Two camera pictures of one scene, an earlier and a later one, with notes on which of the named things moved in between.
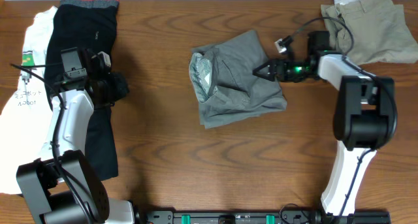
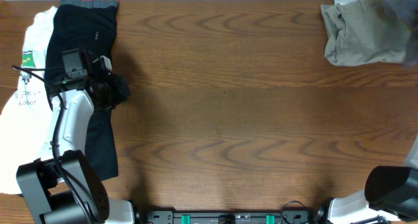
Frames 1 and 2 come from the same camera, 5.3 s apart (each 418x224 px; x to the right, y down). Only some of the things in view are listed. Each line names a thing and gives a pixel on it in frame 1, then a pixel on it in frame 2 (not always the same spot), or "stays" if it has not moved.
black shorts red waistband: x=89 y=22 stays
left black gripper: x=121 y=87 stays
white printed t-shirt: x=26 y=121 stays
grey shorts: x=225 y=85 → x=404 y=8
